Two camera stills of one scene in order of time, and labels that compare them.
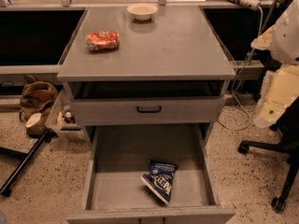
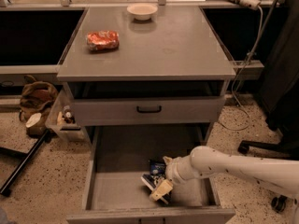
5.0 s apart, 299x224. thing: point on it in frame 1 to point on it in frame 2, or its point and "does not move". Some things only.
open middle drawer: [114, 191] does not move
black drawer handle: [149, 111] does not move
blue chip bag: [160, 178] does not move
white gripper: [286, 39] to [172, 172]
